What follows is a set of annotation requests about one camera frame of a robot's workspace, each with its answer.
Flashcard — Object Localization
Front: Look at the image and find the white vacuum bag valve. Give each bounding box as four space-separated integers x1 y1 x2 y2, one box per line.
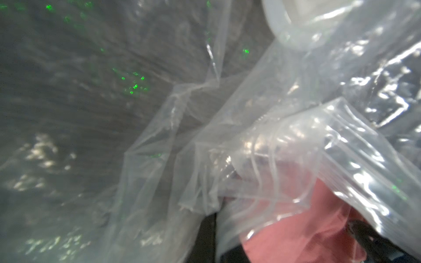
262 0 364 51

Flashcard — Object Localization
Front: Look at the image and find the red garment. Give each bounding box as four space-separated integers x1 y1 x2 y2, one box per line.
241 180 367 263

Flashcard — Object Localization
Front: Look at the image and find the clear plastic vacuum bag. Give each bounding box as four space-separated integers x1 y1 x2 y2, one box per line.
1 1 421 263

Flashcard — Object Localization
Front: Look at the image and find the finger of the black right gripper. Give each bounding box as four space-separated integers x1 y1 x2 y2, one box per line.
346 220 418 263

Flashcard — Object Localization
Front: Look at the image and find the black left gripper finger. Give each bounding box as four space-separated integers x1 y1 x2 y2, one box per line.
185 214 250 263

